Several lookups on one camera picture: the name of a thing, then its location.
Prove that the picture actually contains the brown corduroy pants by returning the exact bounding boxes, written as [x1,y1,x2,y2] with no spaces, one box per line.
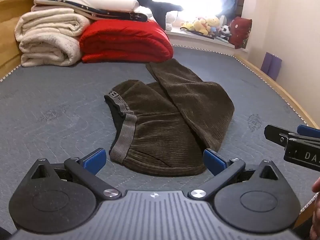
[105,59,234,177]

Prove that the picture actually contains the person's right hand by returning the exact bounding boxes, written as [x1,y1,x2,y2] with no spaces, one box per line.
[310,178,320,240]

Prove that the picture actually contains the purple yoga mat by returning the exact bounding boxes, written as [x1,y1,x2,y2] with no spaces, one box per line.
[261,52,282,81]

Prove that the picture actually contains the panda plush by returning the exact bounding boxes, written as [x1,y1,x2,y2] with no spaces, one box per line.
[220,25,231,41]

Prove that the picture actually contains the red cushion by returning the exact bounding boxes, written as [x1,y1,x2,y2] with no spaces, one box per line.
[229,16,252,49]

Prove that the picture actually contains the red folded blanket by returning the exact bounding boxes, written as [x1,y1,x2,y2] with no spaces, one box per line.
[80,20,174,63]

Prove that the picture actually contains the yellow bear plush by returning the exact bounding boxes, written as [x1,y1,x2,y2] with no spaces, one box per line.
[180,16,220,37]

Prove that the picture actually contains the cream folded blanket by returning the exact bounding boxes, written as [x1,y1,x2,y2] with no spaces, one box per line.
[14,8,91,67]

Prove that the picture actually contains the dark navy patterned cloth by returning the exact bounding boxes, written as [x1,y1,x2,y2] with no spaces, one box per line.
[31,0,148,22]

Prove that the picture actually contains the white plush toy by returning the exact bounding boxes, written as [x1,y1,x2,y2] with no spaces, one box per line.
[165,11,178,31]

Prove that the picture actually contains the white folded cloth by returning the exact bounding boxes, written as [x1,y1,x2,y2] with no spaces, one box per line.
[64,0,140,12]

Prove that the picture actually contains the wooden bed frame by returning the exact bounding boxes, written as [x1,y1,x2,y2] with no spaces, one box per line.
[0,0,320,228]

